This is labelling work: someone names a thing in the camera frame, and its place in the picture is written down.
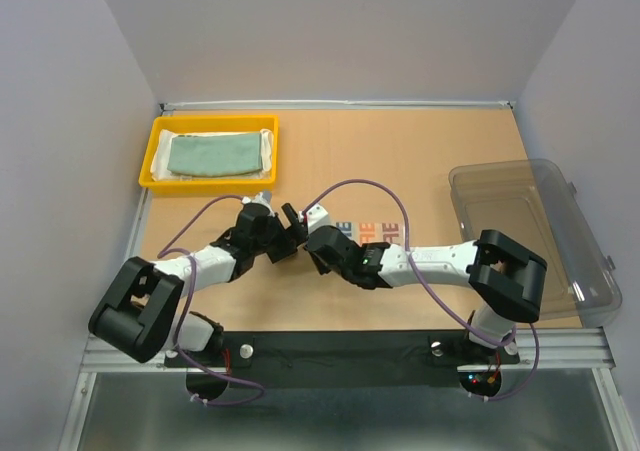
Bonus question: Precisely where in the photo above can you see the orange and green printed towel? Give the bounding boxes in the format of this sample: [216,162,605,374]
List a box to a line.
[334,221,405,246]

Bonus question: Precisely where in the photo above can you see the yellow plastic tray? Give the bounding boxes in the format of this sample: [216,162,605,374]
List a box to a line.
[139,115,279,196]

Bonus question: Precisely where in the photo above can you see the aluminium frame rail front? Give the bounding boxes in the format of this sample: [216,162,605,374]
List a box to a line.
[79,328,619,375]

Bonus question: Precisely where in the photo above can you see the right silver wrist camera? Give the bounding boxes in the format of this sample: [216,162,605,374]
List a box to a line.
[299,204,332,234]

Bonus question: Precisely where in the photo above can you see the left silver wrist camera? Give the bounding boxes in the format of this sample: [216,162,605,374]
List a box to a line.
[241,190,272,209]

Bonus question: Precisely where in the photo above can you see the clear plastic storage bin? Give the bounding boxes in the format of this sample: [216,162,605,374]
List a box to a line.
[449,159,622,328]

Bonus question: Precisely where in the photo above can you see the light teal towel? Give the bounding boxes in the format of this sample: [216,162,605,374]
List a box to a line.
[167,133,263,178]

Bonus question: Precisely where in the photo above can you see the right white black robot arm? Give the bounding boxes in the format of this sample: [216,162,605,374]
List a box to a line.
[305,226,547,361]

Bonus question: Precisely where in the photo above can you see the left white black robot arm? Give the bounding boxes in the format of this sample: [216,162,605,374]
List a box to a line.
[88,199,308,363]

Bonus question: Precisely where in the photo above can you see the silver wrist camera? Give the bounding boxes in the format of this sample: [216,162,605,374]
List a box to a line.
[299,204,332,234]
[241,190,272,209]

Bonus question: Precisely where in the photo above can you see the aluminium rail back edge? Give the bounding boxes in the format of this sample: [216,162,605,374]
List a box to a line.
[160,99,514,115]

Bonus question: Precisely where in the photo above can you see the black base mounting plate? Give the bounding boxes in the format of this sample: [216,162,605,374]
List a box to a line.
[192,330,495,389]

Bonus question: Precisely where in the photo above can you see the white terry towel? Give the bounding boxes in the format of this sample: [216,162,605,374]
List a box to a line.
[150,129,275,182]

